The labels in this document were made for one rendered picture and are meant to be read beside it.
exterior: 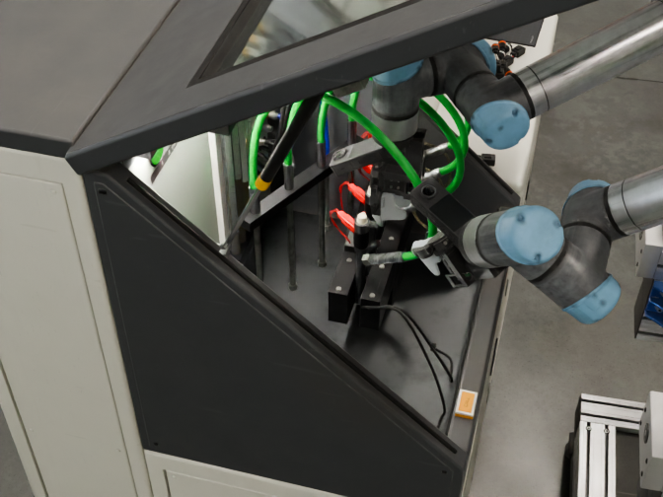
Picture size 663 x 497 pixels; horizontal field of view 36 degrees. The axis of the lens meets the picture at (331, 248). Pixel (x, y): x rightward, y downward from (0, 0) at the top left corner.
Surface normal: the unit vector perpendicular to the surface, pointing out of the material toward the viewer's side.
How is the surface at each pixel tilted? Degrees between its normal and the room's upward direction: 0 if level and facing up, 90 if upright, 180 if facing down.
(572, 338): 0
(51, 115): 0
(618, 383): 0
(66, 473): 90
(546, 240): 45
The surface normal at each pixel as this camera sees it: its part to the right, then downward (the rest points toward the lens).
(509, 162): 0.00, -0.72
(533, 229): 0.31, -0.07
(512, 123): 0.34, 0.65
